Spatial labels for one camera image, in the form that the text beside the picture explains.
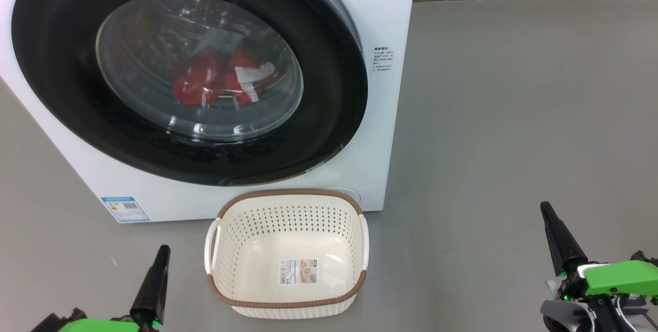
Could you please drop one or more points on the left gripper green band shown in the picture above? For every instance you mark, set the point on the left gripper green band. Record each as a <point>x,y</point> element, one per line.
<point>103,326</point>

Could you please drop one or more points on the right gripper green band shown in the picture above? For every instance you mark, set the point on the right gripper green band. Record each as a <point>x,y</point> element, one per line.
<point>617,278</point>

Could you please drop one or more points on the red and white garment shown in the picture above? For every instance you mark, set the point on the red and white garment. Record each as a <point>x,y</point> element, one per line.
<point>200,82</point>

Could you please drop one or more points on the cream basket with brown rim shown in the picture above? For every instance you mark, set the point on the cream basket with brown rim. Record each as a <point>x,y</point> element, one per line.
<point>288,239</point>

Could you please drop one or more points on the printed product label sticker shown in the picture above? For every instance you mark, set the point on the printed product label sticker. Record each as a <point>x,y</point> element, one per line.
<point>298,271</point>

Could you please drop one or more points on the white front-load washing machine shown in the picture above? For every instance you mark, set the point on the white front-load washing machine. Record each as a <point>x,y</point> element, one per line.
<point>360,8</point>

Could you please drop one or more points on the blue energy label sticker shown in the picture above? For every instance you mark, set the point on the blue energy label sticker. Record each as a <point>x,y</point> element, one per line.
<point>125,209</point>

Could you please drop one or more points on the round drain filter cover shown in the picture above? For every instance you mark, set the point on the round drain filter cover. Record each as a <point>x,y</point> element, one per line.
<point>349,193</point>

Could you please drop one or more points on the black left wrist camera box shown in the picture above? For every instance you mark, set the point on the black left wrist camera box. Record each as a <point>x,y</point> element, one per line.
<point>56,323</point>

